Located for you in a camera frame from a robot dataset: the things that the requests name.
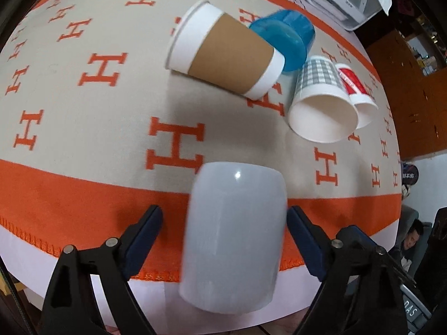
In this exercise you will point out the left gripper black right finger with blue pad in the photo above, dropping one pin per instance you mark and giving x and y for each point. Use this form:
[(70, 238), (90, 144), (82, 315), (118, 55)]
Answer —
[(354, 297)]

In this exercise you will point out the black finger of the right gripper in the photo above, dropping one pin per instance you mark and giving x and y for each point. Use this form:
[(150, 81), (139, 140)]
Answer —
[(366, 248)]

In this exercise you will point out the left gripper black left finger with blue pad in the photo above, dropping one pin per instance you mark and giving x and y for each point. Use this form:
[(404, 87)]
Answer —
[(70, 305)]

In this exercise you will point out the plain white cup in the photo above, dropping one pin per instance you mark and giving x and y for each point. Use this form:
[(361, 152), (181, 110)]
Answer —
[(233, 240)]

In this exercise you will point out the grey checked paper cup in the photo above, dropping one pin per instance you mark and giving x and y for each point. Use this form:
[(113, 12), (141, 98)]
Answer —
[(321, 110)]

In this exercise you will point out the red white paper cup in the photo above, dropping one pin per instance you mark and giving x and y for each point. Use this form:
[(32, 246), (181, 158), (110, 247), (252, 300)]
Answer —
[(361, 99)]

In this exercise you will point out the blue translucent plastic cup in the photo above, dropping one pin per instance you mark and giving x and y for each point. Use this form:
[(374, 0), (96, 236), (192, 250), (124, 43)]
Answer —
[(291, 33)]

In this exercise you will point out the brown sleeve paper cup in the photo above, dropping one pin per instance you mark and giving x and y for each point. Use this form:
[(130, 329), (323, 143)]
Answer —
[(212, 46)]

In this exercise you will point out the orange beige H blanket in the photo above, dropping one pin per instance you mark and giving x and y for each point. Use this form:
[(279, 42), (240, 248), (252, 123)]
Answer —
[(104, 129)]

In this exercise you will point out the wooden shelf with items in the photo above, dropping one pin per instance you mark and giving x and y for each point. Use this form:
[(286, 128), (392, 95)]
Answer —
[(427, 46)]

